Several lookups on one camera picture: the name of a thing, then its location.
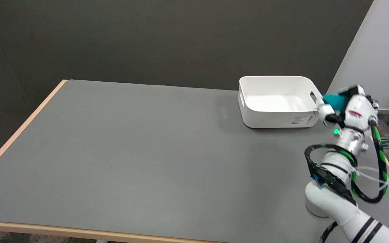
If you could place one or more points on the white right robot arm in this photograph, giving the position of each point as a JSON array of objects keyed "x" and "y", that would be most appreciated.
[{"x": 341, "y": 189}]

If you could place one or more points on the white plastic box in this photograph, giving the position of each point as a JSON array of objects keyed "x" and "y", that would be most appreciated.
[{"x": 277, "y": 101}]

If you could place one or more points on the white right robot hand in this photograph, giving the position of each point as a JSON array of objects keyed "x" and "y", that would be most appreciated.
[{"x": 356, "y": 111}]

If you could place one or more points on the blue wooden cube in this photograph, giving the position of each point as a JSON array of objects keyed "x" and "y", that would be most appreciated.
[{"x": 334, "y": 100}]

